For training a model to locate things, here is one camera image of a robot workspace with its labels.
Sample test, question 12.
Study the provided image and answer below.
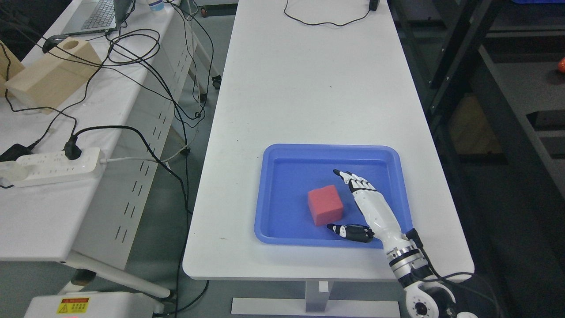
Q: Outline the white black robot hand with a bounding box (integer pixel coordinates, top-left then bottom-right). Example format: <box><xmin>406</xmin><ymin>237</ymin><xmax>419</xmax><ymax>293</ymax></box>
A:
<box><xmin>327</xmin><ymin>169</ymin><xmax>411</xmax><ymax>252</ymax></box>

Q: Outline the pink foam block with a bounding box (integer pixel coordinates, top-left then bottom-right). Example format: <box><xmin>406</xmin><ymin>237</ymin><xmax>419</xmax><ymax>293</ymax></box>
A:
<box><xmin>307</xmin><ymin>185</ymin><xmax>344</xmax><ymax>226</ymax></box>

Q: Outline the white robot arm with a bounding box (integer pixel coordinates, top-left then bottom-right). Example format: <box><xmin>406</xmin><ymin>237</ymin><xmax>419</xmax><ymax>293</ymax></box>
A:
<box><xmin>387</xmin><ymin>229</ymin><xmax>476</xmax><ymax>318</ymax></box>

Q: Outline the blue plastic tray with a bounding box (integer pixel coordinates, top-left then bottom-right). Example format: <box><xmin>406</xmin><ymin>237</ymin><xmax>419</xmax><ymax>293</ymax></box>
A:
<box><xmin>254</xmin><ymin>144</ymin><xmax>413</xmax><ymax>248</ymax></box>

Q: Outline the black metal shelf right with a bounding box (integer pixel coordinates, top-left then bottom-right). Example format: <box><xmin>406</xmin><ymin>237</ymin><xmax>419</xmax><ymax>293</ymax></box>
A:
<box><xmin>388</xmin><ymin>0</ymin><xmax>564</xmax><ymax>318</ymax></box>

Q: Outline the wooden block with hole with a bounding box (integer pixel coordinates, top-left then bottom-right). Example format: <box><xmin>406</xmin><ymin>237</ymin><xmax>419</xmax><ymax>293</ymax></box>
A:
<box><xmin>7</xmin><ymin>38</ymin><xmax>102</xmax><ymax>114</ymax></box>

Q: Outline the white table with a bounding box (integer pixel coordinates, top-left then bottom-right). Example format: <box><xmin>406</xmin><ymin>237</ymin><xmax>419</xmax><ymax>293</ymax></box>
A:
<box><xmin>182</xmin><ymin>0</ymin><xmax>475</xmax><ymax>300</ymax></box>

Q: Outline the white desk left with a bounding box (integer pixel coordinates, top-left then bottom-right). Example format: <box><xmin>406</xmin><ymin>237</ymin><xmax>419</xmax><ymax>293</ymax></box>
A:
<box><xmin>1</xmin><ymin>5</ymin><xmax>189</xmax><ymax>299</ymax></box>

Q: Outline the white black floor device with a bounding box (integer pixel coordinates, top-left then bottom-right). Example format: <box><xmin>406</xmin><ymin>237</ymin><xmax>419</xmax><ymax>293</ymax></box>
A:
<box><xmin>24</xmin><ymin>291</ymin><xmax>164</xmax><ymax>318</ymax></box>

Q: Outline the silver laptop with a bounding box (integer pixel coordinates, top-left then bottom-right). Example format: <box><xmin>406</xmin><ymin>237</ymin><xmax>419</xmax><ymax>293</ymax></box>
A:
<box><xmin>62</xmin><ymin>0</ymin><xmax>133</xmax><ymax>36</ymax></box>

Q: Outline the white power strip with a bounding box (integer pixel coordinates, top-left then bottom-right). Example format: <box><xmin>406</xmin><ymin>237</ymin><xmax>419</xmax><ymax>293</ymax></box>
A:
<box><xmin>0</xmin><ymin>147</ymin><xmax>102</xmax><ymax>187</ymax></box>

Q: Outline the black cable on table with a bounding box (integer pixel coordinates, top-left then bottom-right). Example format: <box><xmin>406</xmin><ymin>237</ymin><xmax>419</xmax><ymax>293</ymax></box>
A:
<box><xmin>283</xmin><ymin>0</ymin><xmax>381</xmax><ymax>27</ymax></box>

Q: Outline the long black floor cable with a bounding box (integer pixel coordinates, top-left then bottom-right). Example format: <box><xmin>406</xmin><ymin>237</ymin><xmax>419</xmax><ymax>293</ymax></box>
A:
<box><xmin>64</xmin><ymin>125</ymin><xmax>210</xmax><ymax>318</ymax></box>

